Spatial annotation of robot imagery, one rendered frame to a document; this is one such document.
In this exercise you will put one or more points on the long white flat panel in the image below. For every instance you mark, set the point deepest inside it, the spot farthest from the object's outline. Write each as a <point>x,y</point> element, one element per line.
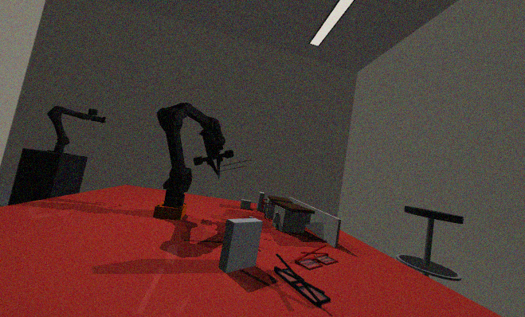
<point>322,224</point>

